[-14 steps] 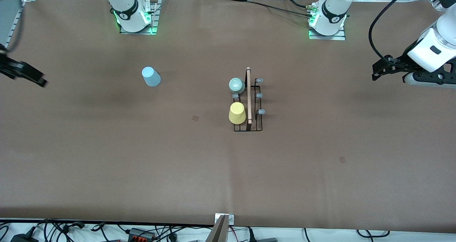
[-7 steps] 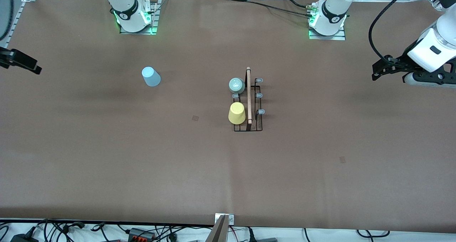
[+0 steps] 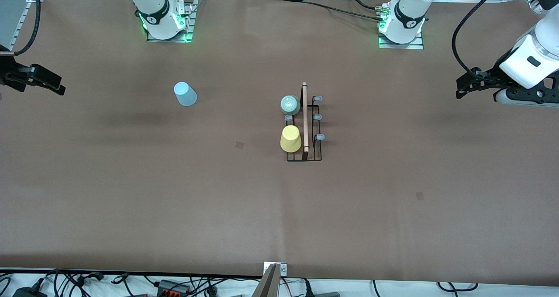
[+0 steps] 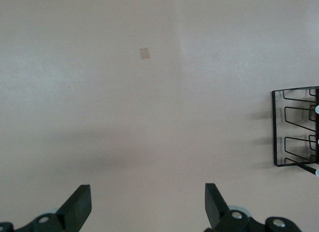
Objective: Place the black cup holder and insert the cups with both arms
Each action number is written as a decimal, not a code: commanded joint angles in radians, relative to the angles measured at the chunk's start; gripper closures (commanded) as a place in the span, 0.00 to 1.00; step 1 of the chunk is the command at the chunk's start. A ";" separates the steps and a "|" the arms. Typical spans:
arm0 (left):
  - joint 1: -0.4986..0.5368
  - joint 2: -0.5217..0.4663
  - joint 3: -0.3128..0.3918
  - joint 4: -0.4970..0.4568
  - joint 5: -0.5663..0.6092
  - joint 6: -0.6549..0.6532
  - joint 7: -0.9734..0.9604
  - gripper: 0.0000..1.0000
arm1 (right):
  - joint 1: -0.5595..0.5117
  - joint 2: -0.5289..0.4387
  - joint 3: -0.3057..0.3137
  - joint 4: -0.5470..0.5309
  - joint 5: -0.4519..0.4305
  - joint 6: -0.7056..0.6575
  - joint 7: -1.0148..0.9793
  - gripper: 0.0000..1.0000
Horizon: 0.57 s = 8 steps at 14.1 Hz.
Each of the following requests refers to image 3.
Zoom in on black wire cup holder rack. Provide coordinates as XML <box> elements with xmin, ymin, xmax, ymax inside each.
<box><xmin>284</xmin><ymin>82</ymin><xmax>326</xmax><ymax>162</ymax></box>

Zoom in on pale green plastic cup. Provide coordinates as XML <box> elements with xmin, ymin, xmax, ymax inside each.
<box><xmin>280</xmin><ymin>95</ymin><xmax>301</xmax><ymax>115</ymax></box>

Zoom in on yellow plastic cup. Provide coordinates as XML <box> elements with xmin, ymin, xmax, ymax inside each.
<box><xmin>280</xmin><ymin>125</ymin><xmax>302</xmax><ymax>153</ymax></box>

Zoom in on light blue plastic cup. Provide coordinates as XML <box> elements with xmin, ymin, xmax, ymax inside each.
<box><xmin>174</xmin><ymin>82</ymin><xmax>197</xmax><ymax>107</ymax></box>

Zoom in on black power adapter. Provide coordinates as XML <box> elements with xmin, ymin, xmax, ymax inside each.
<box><xmin>13</xmin><ymin>287</ymin><xmax>48</xmax><ymax>297</ymax></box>

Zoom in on brown table cover sheet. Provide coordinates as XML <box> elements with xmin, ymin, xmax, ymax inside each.
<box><xmin>0</xmin><ymin>0</ymin><xmax>559</xmax><ymax>287</ymax></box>

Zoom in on black orange connector box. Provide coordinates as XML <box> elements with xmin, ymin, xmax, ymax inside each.
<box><xmin>157</xmin><ymin>280</ymin><xmax>191</xmax><ymax>296</ymax></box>

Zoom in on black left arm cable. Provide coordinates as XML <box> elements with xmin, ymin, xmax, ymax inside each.
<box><xmin>451</xmin><ymin>0</ymin><xmax>510</xmax><ymax>75</ymax></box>

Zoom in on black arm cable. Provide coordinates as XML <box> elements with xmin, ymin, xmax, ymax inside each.
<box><xmin>451</xmin><ymin>0</ymin><xmax>510</xmax><ymax>75</ymax></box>
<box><xmin>0</xmin><ymin>0</ymin><xmax>41</xmax><ymax>56</ymax></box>

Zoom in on aluminium table edge rail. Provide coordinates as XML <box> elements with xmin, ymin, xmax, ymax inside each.
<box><xmin>8</xmin><ymin>0</ymin><xmax>47</xmax><ymax>52</ymax></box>

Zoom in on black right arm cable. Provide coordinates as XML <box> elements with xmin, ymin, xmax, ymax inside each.
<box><xmin>0</xmin><ymin>0</ymin><xmax>41</xmax><ymax>56</ymax></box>

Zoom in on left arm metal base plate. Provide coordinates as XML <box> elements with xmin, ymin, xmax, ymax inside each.
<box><xmin>378</xmin><ymin>2</ymin><xmax>424</xmax><ymax>50</ymax></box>

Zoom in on black cable across table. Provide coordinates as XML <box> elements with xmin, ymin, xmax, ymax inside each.
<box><xmin>279</xmin><ymin>0</ymin><xmax>387</xmax><ymax>23</ymax></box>

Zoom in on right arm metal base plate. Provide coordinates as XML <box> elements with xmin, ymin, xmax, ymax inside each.
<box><xmin>146</xmin><ymin>0</ymin><xmax>195</xmax><ymax>43</ymax></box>

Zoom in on black tangled floor cables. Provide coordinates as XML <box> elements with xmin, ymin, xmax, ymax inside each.
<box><xmin>0</xmin><ymin>269</ymin><xmax>131</xmax><ymax>297</ymax></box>

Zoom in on black looped floor cable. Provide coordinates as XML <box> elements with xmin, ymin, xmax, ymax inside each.
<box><xmin>437</xmin><ymin>282</ymin><xmax>479</xmax><ymax>293</ymax></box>

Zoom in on metal clamp bracket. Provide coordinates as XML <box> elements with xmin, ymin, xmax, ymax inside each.
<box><xmin>263</xmin><ymin>262</ymin><xmax>288</xmax><ymax>276</ymax></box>

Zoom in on grey camera mount bar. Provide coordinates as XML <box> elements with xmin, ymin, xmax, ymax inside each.
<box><xmin>251</xmin><ymin>263</ymin><xmax>281</xmax><ymax>297</ymax></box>

